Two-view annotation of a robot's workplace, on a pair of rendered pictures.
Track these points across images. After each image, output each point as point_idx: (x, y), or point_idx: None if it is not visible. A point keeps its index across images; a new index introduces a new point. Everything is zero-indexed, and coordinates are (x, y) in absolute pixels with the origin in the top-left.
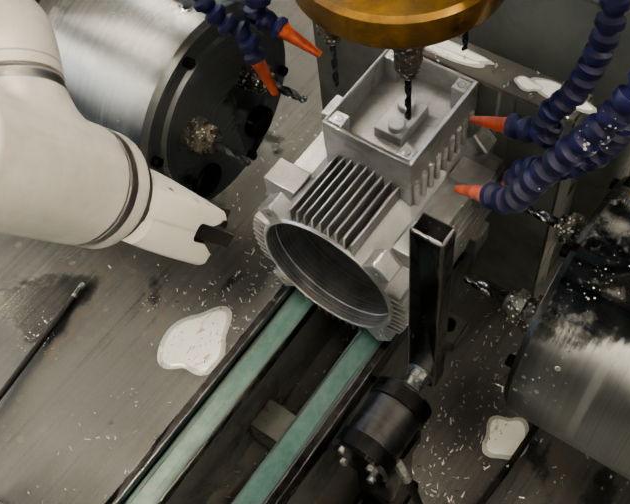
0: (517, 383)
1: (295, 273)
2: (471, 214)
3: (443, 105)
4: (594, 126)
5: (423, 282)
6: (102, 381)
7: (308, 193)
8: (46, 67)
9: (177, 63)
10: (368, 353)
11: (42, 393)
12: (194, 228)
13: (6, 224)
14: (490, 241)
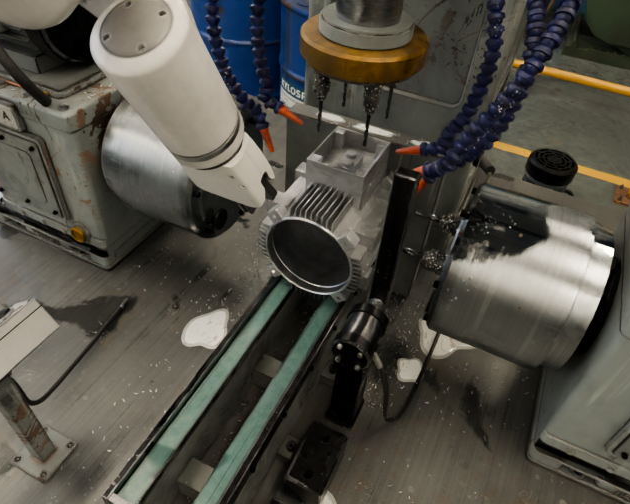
0: (443, 295)
1: (281, 266)
2: None
3: (370, 158)
4: (506, 95)
5: (395, 218)
6: (144, 357)
7: (299, 201)
8: (194, 24)
9: None
10: (330, 313)
11: (100, 367)
12: (262, 171)
13: (175, 101)
14: None
